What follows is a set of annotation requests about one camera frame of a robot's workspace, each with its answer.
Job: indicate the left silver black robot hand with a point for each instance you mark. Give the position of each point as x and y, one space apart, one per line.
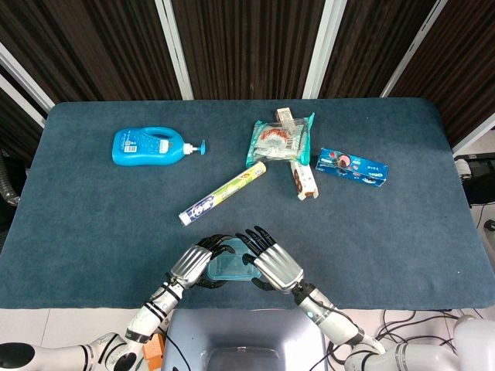
191 264

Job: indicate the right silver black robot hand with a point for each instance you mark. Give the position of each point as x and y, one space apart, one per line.
278 266

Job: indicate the clear plastic container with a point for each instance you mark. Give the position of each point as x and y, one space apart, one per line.
232 267

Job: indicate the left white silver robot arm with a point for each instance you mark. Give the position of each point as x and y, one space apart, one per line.
149 320

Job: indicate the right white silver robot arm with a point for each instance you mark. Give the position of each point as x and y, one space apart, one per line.
332 320

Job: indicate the white brown cookie sleeve box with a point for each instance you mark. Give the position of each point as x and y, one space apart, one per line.
305 185

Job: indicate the blue Oreo cookie box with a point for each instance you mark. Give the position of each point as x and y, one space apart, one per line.
352 168

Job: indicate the grey robot torso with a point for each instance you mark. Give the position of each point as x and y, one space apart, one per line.
243 332

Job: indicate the orange block on floor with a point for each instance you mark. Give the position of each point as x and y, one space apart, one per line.
152 349

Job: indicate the dark teal table cloth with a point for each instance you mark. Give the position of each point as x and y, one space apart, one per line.
96 239

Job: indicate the blue pump detergent bottle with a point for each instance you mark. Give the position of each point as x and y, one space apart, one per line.
143 148

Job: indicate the clear teal-edged snack bag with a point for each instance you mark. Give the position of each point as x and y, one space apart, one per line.
278 141

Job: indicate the black equipment beside table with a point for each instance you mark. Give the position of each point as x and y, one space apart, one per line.
479 178

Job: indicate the white partition post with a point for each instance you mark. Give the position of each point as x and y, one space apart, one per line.
475 133
414 46
23 77
176 46
323 46
19 100

